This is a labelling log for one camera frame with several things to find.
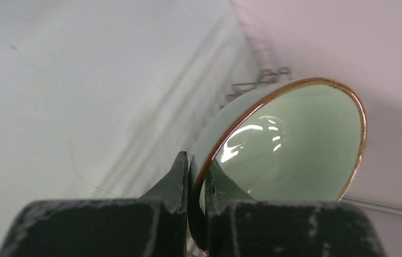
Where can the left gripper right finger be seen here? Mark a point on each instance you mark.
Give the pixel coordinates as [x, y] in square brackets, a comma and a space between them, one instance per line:
[241, 226]

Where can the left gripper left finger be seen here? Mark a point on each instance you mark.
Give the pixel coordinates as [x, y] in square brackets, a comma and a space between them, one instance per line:
[154, 224]

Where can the pale green bowl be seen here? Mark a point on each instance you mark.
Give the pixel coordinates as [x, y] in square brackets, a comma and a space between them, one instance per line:
[295, 140]

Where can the grey wire dish rack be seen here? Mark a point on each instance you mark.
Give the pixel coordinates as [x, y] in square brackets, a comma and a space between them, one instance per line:
[264, 78]

